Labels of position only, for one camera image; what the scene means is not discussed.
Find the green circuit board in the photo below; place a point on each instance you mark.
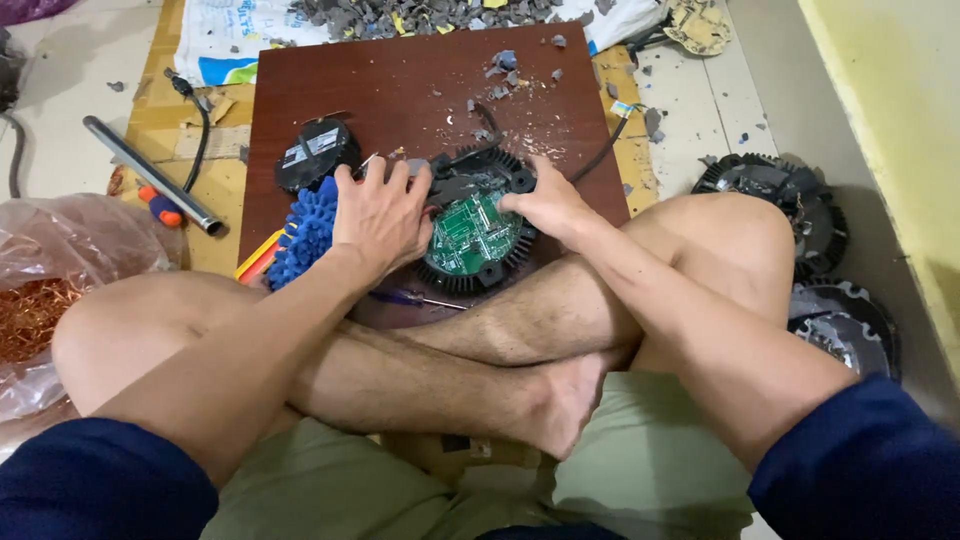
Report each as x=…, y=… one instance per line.
x=472, y=236

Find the grey metal pipe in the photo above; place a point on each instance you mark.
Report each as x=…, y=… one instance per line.
x=150, y=174

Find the round black labelled cover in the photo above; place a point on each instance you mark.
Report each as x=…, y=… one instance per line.
x=315, y=154

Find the navy left sleeve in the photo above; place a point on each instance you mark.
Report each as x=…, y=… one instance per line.
x=90, y=487

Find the pile of grey plastic fragments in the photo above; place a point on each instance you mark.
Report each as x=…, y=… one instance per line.
x=375, y=16

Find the green shorts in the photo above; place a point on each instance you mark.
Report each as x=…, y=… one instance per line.
x=645, y=465

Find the person's right leg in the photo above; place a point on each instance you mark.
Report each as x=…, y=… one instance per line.
x=570, y=300

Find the brown wooden board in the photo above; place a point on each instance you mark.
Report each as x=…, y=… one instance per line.
x=360, y=82

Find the navy sleeve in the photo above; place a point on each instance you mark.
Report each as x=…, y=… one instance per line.
x=870, y=465
x=90, y=487

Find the clear plastic bag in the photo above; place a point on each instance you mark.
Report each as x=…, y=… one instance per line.
x=82, y=232

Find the blue chenille mitt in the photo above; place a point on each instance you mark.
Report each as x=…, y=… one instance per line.
x=307, y=232

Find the broken black finned housing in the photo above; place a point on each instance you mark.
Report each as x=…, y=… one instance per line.
x=847, y=330
x=787, y=195

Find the person's leg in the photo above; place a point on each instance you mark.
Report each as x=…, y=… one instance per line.
x=390, y=390
x=570, y=300

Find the white woven sack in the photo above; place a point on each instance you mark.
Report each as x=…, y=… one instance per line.
x=225, y=37

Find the person's right hand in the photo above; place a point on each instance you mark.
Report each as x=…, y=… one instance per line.
x=559, y=210

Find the thin metal tool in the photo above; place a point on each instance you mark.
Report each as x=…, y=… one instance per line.
x=368, y=165

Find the purple cloth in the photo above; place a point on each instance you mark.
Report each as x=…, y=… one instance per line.
x=30, y=7

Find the round beige circuit disc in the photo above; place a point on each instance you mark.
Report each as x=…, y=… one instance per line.
x=699, y=28

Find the person's left hand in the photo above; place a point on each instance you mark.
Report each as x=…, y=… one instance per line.
x=379, y=221

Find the scattered grey plastic bits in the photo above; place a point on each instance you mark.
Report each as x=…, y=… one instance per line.
x=504, y=64

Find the navy right sleeve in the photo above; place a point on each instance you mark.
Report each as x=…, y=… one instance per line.
x=870, y=465

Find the round black finned housing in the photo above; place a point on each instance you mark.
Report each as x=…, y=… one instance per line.
x=480, y=277

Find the person's left leg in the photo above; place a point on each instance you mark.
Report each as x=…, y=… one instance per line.
x=390, y=390

